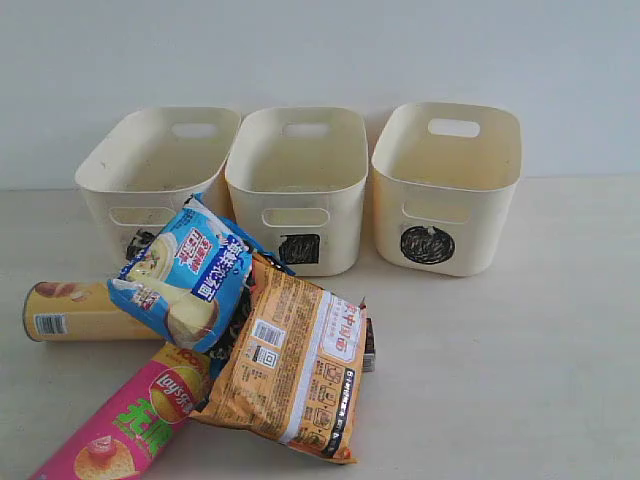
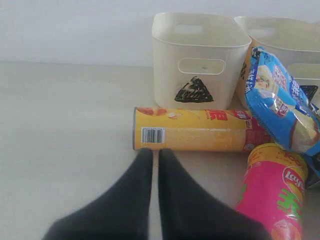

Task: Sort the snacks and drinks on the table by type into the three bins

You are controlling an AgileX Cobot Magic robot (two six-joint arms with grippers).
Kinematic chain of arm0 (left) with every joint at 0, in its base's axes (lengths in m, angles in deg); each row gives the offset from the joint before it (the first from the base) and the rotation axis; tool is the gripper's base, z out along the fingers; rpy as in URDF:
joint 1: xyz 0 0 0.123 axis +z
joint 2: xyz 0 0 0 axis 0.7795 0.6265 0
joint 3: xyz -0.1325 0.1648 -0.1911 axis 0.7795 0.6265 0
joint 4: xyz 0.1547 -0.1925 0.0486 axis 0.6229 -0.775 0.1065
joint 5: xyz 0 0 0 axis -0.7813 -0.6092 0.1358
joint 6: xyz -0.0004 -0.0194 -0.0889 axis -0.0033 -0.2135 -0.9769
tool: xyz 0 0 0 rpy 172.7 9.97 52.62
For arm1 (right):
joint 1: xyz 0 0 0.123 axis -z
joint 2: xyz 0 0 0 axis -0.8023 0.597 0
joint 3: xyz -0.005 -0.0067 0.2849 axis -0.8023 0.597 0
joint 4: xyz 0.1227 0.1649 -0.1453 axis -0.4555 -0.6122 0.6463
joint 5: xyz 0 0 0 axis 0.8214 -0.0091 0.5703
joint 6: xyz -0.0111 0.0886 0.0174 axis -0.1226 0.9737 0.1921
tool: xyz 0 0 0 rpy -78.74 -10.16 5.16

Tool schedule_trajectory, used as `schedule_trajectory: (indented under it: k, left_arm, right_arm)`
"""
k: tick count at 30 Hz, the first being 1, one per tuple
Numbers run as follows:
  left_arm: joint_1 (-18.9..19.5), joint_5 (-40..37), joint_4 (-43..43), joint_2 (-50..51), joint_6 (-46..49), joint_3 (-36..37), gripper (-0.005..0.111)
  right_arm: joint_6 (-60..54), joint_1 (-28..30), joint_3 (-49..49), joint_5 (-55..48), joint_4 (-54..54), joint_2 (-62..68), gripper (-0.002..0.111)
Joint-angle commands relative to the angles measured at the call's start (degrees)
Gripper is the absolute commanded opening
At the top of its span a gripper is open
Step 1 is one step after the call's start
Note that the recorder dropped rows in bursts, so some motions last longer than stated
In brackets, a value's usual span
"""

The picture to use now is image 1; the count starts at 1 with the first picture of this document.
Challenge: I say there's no blue instant noodle packet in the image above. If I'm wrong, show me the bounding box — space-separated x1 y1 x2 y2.
107 194 291 377

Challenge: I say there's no orange instant noodle packet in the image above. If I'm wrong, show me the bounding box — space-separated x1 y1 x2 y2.
191 255 367 464

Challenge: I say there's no cream bin square mark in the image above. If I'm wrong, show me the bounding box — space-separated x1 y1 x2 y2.
225 107 369 277

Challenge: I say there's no pink Lay's chips can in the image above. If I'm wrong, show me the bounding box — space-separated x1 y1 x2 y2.
31 343 211 479

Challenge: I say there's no cream bin triangle mark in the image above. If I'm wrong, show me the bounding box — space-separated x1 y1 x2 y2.
75 107 241 267

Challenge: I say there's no cream bin circle mark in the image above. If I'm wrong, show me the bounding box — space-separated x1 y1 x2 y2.
371 102 522 277

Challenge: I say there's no purple juice carton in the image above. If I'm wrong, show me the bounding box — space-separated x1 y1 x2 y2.
362 318 376 372

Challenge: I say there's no yellow Lay's chips can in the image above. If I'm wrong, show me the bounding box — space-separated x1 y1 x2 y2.
22 281 161 342

